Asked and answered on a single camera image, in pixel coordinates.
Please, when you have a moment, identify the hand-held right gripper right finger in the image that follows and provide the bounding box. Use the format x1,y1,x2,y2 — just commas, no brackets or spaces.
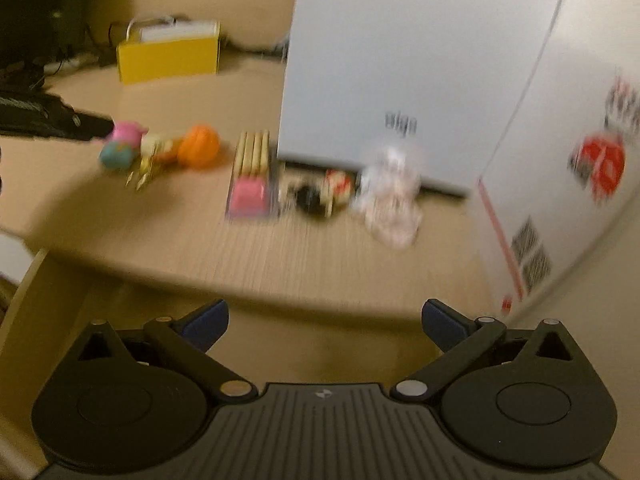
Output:
392,299,576,404

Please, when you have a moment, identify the white power strip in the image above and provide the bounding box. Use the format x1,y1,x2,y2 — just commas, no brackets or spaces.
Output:
42,55,99,74

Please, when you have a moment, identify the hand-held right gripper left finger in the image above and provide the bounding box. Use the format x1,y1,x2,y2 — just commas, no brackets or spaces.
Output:
75,299,256,404

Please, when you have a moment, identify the black cable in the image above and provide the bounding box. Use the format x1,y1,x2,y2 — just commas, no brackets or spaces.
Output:
82,21,132,68

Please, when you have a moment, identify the orange ball toy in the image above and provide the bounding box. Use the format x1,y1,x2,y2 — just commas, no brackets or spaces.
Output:
177,125,221,171

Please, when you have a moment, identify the yellow box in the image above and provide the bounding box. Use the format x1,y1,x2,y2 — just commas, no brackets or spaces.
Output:
116,16,222,86

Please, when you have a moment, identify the red and white toy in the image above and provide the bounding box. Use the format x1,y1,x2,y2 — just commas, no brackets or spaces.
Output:
325,169,357,207

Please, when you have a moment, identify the white cabinet panel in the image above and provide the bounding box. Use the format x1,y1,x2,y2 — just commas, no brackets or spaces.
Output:
0,232,32,282

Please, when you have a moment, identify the wooden chopsticks pack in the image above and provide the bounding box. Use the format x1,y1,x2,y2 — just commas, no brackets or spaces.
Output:
226,130,282,222

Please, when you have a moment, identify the dark object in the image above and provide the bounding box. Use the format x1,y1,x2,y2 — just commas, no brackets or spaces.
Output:
0,0,93,71

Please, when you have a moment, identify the wooden drawer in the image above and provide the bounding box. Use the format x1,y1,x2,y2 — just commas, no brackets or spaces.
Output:
0,247,507,397

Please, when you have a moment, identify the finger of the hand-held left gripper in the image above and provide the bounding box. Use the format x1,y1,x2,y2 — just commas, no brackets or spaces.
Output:
72,109,116,142

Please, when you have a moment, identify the pink and teal plush toy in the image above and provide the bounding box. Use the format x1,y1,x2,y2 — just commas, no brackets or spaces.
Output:
98,120,151,171

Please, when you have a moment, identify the white cardboard box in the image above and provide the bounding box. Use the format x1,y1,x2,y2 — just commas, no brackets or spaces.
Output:
276,0,640,317

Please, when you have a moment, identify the black toy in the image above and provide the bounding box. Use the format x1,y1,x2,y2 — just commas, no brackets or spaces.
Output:
291,182,334,219

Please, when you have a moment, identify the yellow bell keychain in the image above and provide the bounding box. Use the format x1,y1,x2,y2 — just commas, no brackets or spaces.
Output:
124,157,162,192

